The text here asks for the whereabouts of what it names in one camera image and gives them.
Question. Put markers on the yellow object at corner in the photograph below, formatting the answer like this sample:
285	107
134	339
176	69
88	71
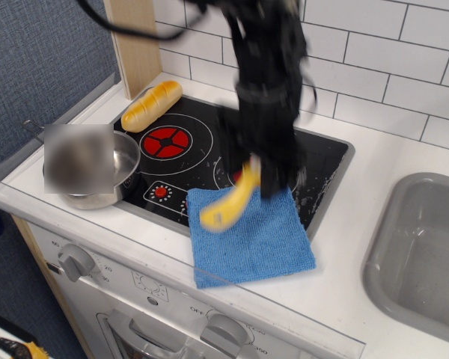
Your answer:
36	352

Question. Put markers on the grey left oven knob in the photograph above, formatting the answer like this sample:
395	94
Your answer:
75	262

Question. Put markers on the grey oven knob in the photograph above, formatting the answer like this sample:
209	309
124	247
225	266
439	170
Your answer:
225	335
75	262

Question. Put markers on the oven door with handle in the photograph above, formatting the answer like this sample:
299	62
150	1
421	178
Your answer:
142	336

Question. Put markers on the steel pot with handle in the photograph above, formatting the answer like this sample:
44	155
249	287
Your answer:
89	166

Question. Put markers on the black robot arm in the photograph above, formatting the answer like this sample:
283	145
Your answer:
269	46

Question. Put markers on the yellow brush white bristles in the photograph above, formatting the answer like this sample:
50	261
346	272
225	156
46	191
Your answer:
224	213

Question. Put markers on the grey sink basin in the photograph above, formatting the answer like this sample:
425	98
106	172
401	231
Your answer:
406	273

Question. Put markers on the blue microfiber cloth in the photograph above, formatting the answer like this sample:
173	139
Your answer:
268	241

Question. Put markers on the toy bread loaf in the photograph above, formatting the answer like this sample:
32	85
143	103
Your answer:
150	106

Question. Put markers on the wooden upright post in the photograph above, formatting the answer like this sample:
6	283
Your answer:
138	59

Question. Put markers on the grey right oven knob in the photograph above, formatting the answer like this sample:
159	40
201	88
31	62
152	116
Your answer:
225	335

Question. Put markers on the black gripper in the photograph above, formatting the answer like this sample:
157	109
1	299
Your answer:
262	125

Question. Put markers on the black toy stovetop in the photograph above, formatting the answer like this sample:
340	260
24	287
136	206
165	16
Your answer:
180	151

